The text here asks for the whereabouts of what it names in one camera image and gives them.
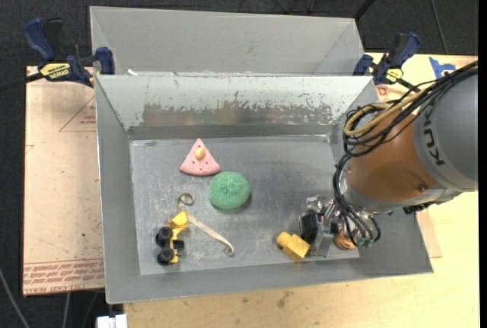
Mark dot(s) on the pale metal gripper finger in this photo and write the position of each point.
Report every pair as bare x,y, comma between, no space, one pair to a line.
318,204
324,242

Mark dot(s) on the orange-brown round toy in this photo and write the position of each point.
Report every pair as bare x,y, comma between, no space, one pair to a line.
344,241

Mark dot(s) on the small black block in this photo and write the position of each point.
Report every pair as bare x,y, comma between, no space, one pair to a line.
310,227

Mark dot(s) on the yellow block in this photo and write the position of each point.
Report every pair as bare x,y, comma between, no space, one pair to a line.
293,246

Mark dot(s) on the grey metal bin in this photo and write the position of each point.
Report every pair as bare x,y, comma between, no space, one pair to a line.
266,174

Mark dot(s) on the green round scrub sponge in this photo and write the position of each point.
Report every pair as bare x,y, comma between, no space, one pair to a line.
229,190

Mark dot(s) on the pink wedge toy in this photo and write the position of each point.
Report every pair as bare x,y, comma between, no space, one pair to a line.
198,166

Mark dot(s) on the yellow toy truck black wheels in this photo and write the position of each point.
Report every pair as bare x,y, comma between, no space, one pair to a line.
172,239

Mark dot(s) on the brown cardboard board red print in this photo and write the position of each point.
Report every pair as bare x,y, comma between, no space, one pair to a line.
61,182

